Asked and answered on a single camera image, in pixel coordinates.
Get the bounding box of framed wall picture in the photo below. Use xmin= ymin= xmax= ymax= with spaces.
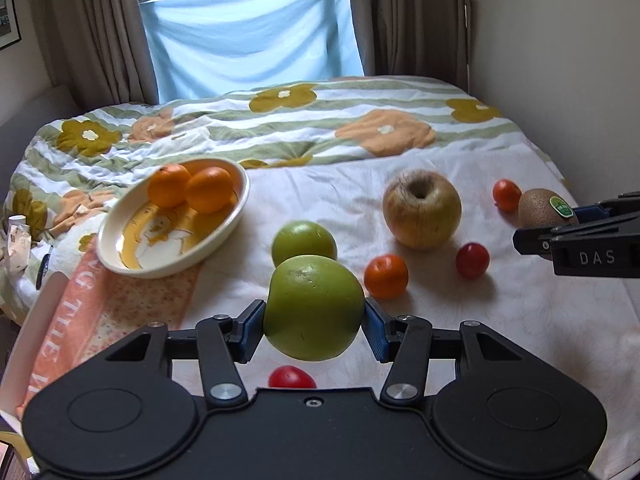
xmin=0 ymin=0 xmax=24 ymax=52

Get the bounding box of small orange tomato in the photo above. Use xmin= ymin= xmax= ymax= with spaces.
xmin=363 ymin=254 xmax=409 ymax=299

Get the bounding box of yellow russet apple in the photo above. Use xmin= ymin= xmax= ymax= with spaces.
xmin=383 ymin=170 xmax=462 ymax=251

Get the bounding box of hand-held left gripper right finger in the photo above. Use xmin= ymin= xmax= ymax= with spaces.
xmin=364 ymin=297 xmax=526 ymax=407

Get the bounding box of floral striped blanket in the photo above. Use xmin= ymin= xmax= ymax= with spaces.
xmin=2 ymin=76 xmax=576 ymax=326

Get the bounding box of green apple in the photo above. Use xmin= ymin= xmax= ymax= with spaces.
xmin=263 ymin=255 xmax=366 ymax=362
xmin=271 ymin=220 xmax=338 ymax=268

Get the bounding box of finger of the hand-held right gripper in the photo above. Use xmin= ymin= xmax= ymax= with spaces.
xmin=513 ymin=211 xmax=640 ymax=279
xmin=574 ymin=192 xmax=640 ymax=223

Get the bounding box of brown curtain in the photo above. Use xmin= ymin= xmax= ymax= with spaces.
xmin=347 ymin=0 xmax=474 ymax=95
xmin=26 ymin=0 xmax=161 ymax=111

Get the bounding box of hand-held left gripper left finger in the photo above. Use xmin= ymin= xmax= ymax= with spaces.
xmin=102 ymin=299 xmax=266 ymax=408

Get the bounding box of white bed sheet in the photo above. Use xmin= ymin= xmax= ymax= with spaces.
xmin=170 ymin=157 xmax=640 ymax=473

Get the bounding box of dark small object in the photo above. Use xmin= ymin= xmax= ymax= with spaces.
xmin=36 ymin=245 xmax=53 ymax=291

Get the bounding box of grey headboard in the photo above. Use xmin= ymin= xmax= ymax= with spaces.
xmin=0 ymin=84 xmax=78 ymax=198

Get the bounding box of cream printed bowl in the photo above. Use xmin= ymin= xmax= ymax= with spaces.
xmin=96 ymin=156 xmax=250 ymax=279

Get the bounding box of brown kiwi with green sticker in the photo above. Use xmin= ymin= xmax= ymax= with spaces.
xmin=518 ymin=188 xmax=580 ymax=231

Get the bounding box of large orange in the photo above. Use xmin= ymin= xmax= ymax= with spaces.
xmin=185 ymin=166 xmax=235 ymax=214
xmin=147 ymin=164 xmax=193 ymax=209

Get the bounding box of light blue window cloth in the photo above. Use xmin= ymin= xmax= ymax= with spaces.
xmin=139 ymin=0 xmax=365 ymax=104

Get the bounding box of white paper packet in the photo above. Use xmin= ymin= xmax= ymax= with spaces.
xmin=2 ymin=225 xmax=36 ymax=275

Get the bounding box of small red tomato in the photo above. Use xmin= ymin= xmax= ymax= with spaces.
xmin=268 ymin=365 xmax=317 ymax=389
xmin=455 ymin=242 xmax=490 ymax=279

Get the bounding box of pink printed towel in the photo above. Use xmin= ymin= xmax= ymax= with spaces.
xmin=15 ymin=234 xmax=207 ymax=421

